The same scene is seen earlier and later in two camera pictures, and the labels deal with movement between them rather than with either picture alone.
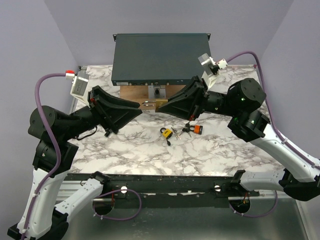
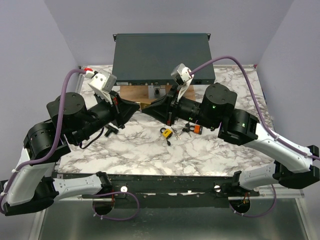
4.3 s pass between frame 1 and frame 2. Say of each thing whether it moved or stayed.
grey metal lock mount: stayed
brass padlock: moved
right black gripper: moved
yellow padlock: stayed
